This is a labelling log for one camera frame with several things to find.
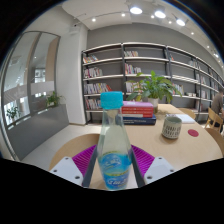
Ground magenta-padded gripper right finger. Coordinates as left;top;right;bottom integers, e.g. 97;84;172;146
129;144;176;188

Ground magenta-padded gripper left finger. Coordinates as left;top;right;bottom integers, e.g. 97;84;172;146
49;144;99;189

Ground clear bottle with blue cap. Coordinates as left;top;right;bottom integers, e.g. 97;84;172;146
96;91;133;192

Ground light wooden chair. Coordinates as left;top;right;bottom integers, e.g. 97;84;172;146
203;127;224;158
177;106;198;121
49;133;102;171
204;106;224;133

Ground grey-green ceramic mug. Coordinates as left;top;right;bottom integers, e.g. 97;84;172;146
161;115;183;140

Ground flat round red coaster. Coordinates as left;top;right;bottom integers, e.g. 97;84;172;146
187;128;200;138

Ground dark blue book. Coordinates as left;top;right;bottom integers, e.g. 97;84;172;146
122;114;157;126

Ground open white magazine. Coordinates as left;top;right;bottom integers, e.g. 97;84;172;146
165;113;197;125

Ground red book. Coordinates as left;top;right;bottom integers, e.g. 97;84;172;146
121;106;155;119

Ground pink book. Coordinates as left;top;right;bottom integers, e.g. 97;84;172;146
121;100;155;109

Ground small green window plant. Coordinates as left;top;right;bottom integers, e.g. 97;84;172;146
44;90;66;108
5;105;22;123

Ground green potted table plant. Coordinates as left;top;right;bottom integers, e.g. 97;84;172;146
125;69;183;114

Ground grey bookshelf unit with books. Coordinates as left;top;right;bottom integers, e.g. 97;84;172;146
81;41;224;125

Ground round ceiling spotlights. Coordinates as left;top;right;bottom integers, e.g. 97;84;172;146
89;3;221;59

